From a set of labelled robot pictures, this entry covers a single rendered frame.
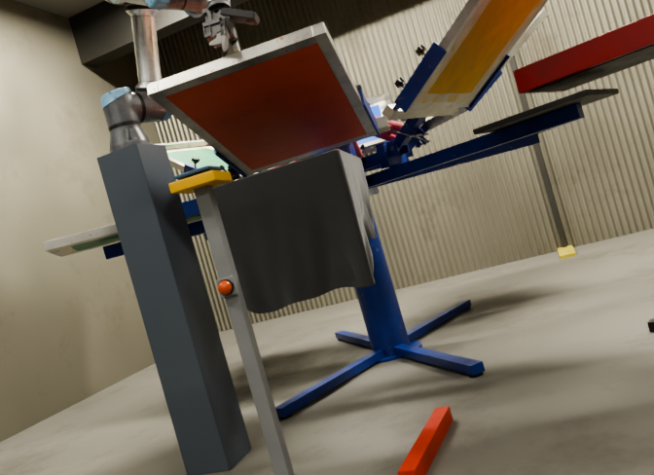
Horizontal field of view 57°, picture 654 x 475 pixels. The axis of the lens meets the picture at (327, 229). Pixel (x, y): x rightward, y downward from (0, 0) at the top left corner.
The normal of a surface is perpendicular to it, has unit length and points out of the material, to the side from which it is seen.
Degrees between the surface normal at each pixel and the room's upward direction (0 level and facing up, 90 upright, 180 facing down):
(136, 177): 90
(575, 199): 90
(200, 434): 90
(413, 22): 90
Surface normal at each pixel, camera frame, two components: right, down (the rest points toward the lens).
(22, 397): 0.91, -0.26
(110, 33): -0.32, 0.09
